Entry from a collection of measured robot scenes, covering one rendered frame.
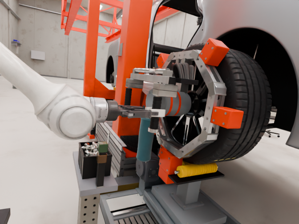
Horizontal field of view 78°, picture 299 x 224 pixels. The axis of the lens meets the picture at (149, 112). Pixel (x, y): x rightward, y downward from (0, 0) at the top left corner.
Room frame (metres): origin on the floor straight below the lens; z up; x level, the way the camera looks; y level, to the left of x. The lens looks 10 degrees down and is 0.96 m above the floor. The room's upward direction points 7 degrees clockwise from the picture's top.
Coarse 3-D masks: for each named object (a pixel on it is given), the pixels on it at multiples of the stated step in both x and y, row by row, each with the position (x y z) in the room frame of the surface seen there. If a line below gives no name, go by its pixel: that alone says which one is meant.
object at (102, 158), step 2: (98, 154) 0.76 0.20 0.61; (106, 154) 0.77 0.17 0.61; (98, 156) 0.75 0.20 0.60; (100, 156) 0.75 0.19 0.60; (102, 156) 0.76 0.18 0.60; (104, 156) 0.76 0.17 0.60; (106, 156) 0.77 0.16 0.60; (98, 158) 0.75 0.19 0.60; (100, 158) 0.75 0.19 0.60; (102, 158) 0.76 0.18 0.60; (104, 158) 0.76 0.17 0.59; (106, 158) 0.77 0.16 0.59; (98, 160) 0.75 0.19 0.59; (100, 160) 0.75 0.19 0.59; (102, 160) 0.76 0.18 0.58; (104, 160) 0.76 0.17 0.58; (106, 160) 0.77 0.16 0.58; (98, 162) 0.75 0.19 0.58; (100, 162) 0.76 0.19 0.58; (102, 162) 0.76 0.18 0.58; (104, 162) 0.76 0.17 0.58
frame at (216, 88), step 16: (208, 80) 0.80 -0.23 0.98; (208, 96) 0.78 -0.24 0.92; (224, 96) 0.78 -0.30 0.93; (208, 112) 0.77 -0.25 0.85; (160, 128) 1.12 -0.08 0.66; (208, 128) 0.75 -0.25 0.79; (160, 144) 1.06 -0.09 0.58; (176, 144) 1.00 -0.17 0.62; (192, 144) 0.83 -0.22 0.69; (208, 144) 0.81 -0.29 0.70
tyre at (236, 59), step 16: (192, 48) 1.06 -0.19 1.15; (224, 64) 0.84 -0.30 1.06; (240, 64) 0.84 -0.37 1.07; (256, 64) 0.92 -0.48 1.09; (224, 80) 0.83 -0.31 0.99; (240, 80) 0.79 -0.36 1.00; (256, 80) 0.83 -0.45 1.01; (240, 96) 0.76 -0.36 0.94; (256, 96) 0.80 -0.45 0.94; (256, 112) 0.79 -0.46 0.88; (224, 128) 0.78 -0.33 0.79; (240, 128) 0.76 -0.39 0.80; (256, 128) 0.81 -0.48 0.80; (224, 144) 0.77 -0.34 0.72; (240, 144) 0.81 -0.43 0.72; (256, 144) 0.86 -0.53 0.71; (192, 160) 0.92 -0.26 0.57; (208, 160) 0.84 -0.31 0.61; (224, 160) 0.90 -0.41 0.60
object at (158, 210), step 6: (144, 192) 1.22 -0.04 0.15; (150, 192) 1.23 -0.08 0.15; (144, 198) 1.21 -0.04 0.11; (150, 198) 1.13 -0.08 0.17; (156, 198) 1.16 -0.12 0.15; (150, 204) 1.12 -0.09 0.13; (156, 204) 1.11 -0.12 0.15; (150, 210) 1.11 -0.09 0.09; (156, 210) 1.05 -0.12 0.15; (162, 210) 1.06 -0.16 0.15; (156, 216) 1.04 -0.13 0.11; (162, 216) 0.98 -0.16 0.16; (168, 216) 1.01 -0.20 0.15; (162, 222) 0.98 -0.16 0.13; (168, 222) 0.96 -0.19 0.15; (174, 222) 0.96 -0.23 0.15
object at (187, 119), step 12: (204, 84) 0.98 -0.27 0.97; (192, 96) 1.09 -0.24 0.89; (204, 96) 1.01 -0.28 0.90; (192, 108) 1.08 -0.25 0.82; (204, 108) 0.99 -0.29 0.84; (168, 120) 1.20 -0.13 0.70; (180, 120) 1.10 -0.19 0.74; (192, 120) 1.03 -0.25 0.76; (180, 132) 1.17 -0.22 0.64; (192, 132) 1.21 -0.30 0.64; (180, 144) 1.03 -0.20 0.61
